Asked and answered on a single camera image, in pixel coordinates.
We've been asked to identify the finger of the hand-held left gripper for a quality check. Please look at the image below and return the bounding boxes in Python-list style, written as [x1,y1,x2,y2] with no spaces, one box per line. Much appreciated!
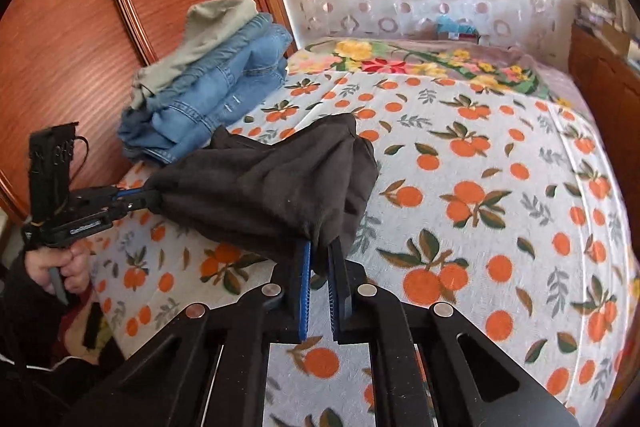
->
[107,201,160,222]
[112,186,157,204]

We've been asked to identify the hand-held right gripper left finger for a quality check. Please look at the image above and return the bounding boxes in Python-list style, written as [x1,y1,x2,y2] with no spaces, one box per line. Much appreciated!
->
[62,239,315,427]

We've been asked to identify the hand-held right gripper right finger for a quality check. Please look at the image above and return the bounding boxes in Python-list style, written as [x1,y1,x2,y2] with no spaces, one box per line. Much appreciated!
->
[327,238,581,427]

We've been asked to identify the black pants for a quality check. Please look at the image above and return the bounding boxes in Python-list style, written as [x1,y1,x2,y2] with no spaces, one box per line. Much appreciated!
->
[147,113,380,258]

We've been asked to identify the grey-green pants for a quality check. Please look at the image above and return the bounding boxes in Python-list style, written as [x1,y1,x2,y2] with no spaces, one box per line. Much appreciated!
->
[131,0,258,110]

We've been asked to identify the person's left hand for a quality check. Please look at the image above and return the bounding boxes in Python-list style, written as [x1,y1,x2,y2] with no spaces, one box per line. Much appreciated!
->
[25,239,93,297]

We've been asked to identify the blue jeans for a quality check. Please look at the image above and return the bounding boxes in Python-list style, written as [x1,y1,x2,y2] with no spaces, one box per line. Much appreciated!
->
[117,13,293,165]

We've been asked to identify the orange-print bed sheet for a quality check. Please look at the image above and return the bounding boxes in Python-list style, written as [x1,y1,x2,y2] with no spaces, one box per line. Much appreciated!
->
[87,69,640,427]

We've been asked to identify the floral blanket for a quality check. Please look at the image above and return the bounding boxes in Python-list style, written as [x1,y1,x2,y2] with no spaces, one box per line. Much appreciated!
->
[285,37,581,108]

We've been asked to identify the blue package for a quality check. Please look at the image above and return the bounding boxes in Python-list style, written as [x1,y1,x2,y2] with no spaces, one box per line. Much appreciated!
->
[435,14,481,42]

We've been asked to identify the wooden cabinet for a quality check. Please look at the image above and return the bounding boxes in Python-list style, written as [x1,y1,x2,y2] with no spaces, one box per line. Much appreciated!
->
[567,24,640,248]

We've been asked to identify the cardboard box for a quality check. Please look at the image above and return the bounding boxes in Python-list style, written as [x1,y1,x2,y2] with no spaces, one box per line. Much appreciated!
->
[597,19,633,58]

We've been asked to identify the stack of papers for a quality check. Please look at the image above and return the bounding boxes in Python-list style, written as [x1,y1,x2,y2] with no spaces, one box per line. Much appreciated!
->
[575,0,621,28]

